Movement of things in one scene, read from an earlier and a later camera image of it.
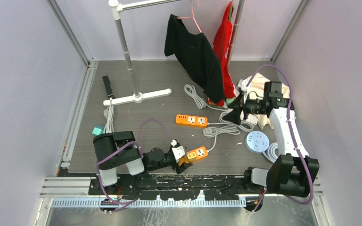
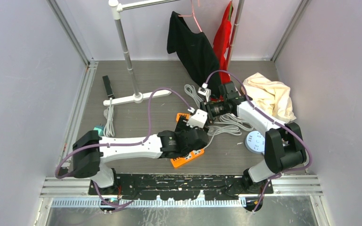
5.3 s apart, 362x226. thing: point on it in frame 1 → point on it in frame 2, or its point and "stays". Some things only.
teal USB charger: (98, 129) stays
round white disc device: (257, 142) stays
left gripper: (180, 168) → (182, 124)
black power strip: (108, 87) stays
